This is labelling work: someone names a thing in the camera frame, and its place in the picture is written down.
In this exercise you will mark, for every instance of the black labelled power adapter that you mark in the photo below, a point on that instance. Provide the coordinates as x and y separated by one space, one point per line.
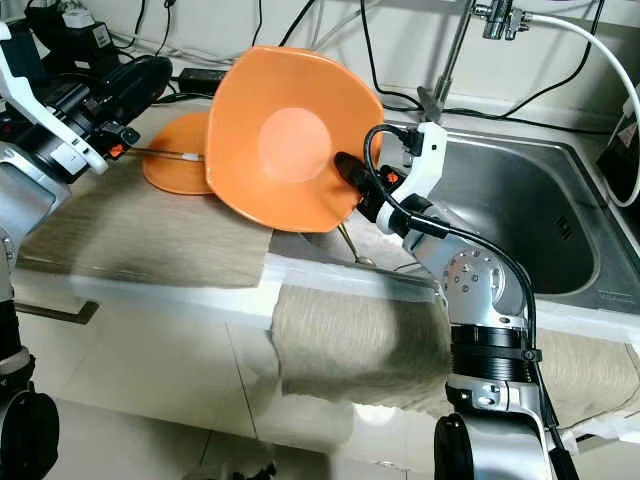
75 55

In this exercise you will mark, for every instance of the chrome faucet pipe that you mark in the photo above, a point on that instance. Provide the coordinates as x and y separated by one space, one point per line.
453 50

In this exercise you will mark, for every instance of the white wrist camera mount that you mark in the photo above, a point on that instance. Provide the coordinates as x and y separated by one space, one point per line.
428 165
40 100

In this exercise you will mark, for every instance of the silver right arm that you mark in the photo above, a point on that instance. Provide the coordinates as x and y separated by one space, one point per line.
480 290

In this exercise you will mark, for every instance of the stainless steel sink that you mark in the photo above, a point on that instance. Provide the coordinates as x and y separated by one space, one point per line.
510 200

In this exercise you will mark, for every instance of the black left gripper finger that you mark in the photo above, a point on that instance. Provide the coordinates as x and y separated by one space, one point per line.
142 85
126 135

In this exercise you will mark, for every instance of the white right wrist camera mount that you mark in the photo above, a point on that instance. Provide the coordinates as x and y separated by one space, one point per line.
428 165

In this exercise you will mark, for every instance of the black appliance with warning sticker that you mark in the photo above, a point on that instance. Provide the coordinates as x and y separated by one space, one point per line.
625 150

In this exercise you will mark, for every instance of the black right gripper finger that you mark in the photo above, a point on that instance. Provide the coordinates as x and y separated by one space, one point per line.
355 172

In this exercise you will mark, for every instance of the deep orange bowl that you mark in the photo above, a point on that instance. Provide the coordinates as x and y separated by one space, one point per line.
280 120

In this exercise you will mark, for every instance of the beige hanging towel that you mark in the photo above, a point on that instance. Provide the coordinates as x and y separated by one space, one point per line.
350 345

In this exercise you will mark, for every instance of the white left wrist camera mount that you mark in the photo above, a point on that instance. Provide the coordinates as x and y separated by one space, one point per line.
40 100

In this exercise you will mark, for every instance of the flat black power brick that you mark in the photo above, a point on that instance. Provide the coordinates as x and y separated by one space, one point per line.
198 82

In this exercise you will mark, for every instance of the chrome water valve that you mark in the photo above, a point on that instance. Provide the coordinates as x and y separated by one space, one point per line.
500 18

